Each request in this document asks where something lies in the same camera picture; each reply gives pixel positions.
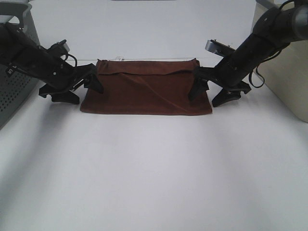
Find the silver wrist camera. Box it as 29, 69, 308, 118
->
49, 39, 70, 52
205, 39, 235, 57

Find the grey perforated plastic basket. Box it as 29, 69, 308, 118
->
0, 0, 40, 128

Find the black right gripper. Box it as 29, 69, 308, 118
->
188, 34, 277, 107

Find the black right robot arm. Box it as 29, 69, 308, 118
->
188, 0, 308, 107

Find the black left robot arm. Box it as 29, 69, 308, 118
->
0, 23, 103, 104

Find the brown towel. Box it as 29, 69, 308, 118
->
80, 59, 212, 116

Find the beige storage box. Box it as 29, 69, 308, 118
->
251, 0, 308, 121

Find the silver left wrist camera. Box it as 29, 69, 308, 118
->
49, 39, 70, 52

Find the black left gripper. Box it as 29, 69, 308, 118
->
14, 46, 103, 105

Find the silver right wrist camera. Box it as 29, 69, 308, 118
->
205, 39, 235, 57

